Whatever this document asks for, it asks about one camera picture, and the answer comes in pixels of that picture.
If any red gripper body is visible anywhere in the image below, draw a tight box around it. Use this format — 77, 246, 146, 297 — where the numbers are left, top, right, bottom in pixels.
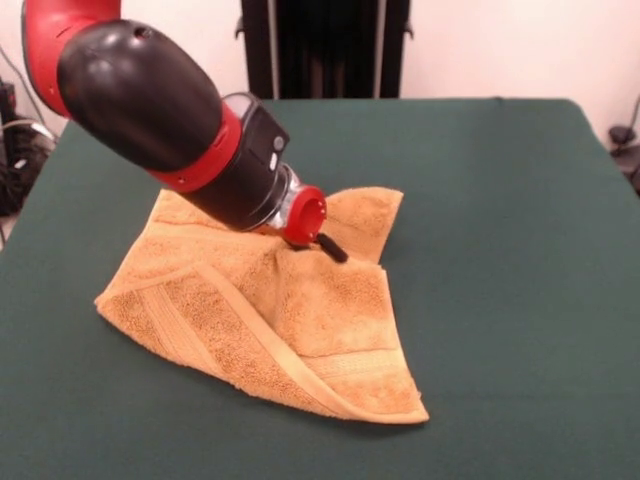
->
282, 184, 329, 247

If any orange terry towel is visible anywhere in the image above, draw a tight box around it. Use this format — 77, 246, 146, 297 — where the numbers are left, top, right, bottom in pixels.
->
93, 186, 431, 426

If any dark green table cloth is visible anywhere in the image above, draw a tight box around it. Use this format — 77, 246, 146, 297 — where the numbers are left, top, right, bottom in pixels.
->
0, 97, 640, 480

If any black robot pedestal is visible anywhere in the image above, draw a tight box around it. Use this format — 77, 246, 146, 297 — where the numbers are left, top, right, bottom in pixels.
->
233, 0, 415, 100

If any black cable bundle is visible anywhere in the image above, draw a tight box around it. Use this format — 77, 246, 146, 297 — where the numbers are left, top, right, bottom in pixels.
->
0, 47, 60, 251

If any black plug with cable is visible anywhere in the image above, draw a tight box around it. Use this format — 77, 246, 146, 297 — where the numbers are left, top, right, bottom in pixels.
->
607, 94, 640, 196

